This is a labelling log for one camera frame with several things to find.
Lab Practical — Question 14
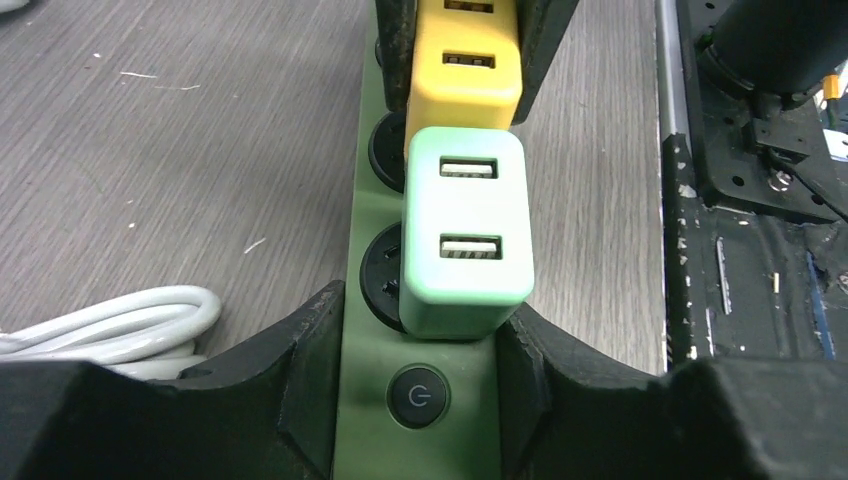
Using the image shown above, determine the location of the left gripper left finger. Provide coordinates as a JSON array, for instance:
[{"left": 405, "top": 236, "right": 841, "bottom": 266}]
[{"left": 1, "top": 280, "right": 345, "bottom": 480}]

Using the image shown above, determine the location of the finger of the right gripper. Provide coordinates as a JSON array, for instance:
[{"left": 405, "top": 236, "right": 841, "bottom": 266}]
[
  {"left": 374, "top": 0, "right": 417, "bottom": 112},
  {"left": 512, "top": 0, "right": 579, "bottom": 125}
]

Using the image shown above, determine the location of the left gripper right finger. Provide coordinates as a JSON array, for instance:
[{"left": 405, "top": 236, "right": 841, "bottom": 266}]
[{"left": 496, "top": 305, "right": 847, "bottom": 479}]

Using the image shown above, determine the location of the yellow adapter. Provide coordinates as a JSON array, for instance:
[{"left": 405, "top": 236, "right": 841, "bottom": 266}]
[{"left": 406, "top": 0, "right": 523, "bottom": 141}]

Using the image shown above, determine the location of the green power strip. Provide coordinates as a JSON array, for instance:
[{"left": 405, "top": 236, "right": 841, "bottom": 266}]
[{"left": 333, "top": 1, "right": 501, "bottom": 479}]

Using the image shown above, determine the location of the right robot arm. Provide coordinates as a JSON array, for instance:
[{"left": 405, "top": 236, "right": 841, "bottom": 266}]
[{"left": 375, "top": 1, "right": 847, "bottom": 124}]

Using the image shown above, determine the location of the near strip grey cord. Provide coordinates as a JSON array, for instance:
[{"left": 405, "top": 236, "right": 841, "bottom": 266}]
[{"left": 0, "top": 284, "right": 223, "bottom": 382}]

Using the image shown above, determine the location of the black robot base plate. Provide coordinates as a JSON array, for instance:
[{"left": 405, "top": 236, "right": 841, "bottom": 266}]
[{"left": 656, "top": 1, "right": 847, "bottom": 366}]

